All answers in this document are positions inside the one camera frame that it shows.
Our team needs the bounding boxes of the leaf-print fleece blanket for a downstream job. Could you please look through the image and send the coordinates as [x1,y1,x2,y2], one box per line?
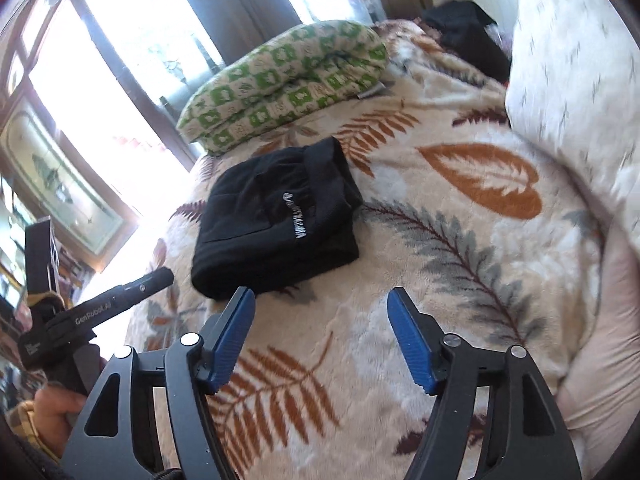
[125,19,608,480]

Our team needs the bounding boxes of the person's left forearm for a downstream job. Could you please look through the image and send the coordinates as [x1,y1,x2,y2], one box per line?
[2,400,62,463]

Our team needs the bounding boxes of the pink bed sheet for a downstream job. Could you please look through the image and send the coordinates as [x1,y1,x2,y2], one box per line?
[555,240,640,441]

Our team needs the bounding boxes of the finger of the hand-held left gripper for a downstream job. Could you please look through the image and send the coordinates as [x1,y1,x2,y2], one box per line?
[117,267,175,306]

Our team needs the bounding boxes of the green checked pillow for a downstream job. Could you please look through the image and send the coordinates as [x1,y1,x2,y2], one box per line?
[177,20,390,157]

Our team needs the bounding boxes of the framed picture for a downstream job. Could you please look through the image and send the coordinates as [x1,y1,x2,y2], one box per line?
[0,95,139,272]

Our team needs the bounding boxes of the white speckled pillow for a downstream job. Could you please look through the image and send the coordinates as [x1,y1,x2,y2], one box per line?
[504,0,640,256]

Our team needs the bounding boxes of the black pants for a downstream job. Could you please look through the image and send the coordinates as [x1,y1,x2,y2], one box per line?
[190,136,364,302]

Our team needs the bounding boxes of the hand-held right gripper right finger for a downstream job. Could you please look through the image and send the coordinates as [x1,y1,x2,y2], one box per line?
[386,287,583,480]

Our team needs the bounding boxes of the person's left hand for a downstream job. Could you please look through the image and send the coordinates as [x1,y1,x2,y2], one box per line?
[32,386,90,455]

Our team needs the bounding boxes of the dark cloth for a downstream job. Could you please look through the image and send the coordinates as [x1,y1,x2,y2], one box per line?
[420,0,512,83]

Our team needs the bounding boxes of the window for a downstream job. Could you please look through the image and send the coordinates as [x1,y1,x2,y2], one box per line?
[0,0,381,241]

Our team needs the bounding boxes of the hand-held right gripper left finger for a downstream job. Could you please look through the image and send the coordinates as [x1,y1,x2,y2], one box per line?
[60,286,257,480]

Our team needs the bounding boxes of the grey curtain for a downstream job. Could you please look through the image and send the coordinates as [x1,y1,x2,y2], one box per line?
[160,0,313,68]

